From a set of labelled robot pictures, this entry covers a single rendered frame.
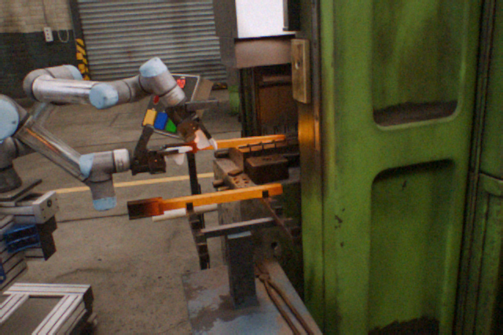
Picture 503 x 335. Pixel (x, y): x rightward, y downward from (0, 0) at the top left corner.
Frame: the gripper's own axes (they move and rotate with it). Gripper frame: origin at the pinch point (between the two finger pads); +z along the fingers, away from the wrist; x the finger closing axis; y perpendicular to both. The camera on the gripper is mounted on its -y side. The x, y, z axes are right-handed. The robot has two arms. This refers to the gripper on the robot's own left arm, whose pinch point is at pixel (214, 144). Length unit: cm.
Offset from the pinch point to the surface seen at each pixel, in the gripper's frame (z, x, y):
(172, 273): 81, -91, 62
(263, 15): -28.5, 12.7, -34.3
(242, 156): 6.9, 7.3, -4.9
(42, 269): 43, -129, 130
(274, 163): 10.1, 19.7, -11.2
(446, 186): 38, 45, -47
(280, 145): 12.2, 6.2, -18.2
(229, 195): 1.7, 36.7, 6.2
